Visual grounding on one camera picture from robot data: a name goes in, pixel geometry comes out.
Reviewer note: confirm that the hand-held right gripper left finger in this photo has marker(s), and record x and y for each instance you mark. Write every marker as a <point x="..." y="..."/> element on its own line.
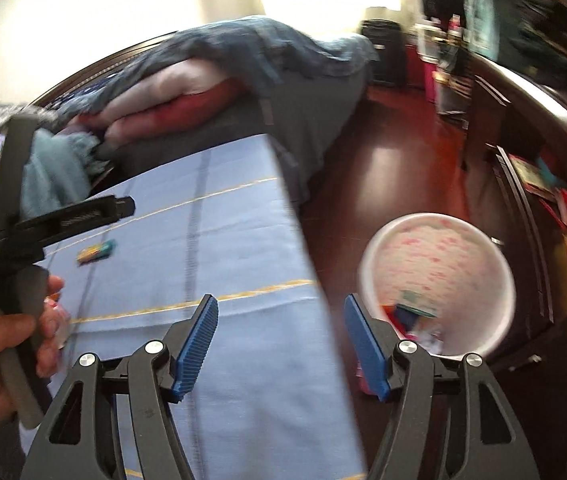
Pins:
<point x="196" y="345"/>

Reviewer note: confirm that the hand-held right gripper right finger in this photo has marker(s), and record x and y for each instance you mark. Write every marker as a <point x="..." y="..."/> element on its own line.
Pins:
<point x="366" y="350"/>

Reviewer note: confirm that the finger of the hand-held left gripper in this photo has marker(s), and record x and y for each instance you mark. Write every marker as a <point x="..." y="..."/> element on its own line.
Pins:
<point x="88" y="215"/>

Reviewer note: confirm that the white paper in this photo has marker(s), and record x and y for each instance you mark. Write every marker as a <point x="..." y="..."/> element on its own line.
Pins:
<point x="428" y="342"/>

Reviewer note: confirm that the light blue packet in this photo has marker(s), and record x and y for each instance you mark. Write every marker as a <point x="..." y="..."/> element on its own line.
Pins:
<point x="416" y="302"/>

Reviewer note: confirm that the white pink dotted bin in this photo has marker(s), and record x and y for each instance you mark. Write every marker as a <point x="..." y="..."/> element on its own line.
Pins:
<point x="438" y="255"/>

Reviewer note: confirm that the teal fleece blanket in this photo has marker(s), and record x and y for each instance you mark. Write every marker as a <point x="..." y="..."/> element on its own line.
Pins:
<point x="53" y="170"/>

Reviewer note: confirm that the blue striped tablecloth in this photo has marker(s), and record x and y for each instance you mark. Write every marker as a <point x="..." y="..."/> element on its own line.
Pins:
<point x="188" y="240"/>

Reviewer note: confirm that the navy star print pillow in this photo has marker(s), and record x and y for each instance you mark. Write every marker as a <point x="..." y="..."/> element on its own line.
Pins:
<point x="83" y="91"/>

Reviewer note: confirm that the dark wooden headboard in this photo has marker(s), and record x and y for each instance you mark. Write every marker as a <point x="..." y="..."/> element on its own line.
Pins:
<point x="88" y="67"/>

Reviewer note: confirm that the pink and red pillows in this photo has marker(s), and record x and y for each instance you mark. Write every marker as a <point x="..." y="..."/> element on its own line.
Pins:
<point x="173" y="90"/>

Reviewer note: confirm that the bed with grey base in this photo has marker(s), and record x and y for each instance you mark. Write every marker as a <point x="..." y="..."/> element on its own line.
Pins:
<point x="303" y="125"/>

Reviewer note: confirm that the dark wooden dresser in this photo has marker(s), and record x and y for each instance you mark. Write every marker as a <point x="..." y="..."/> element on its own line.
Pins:
<point x="513" y="120"/>

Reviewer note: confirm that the pink storage box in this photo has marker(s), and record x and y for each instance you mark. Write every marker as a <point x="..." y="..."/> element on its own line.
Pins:
<point x="431" y="80"/>

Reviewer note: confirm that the black suitcase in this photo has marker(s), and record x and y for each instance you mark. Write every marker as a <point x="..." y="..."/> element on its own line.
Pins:
<point x="383" y="50"/>

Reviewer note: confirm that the white plastic storage container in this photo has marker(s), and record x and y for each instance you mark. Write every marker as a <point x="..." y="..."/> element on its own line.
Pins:
<point x="438" y="40"/>

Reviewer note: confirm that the teal printed bag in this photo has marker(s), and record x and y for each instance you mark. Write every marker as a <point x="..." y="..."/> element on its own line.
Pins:
<point x="481" y="20"/>

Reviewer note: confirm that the dark folded clothes pile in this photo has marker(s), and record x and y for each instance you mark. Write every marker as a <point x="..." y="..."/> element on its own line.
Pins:
<point x="538" y="25"/>

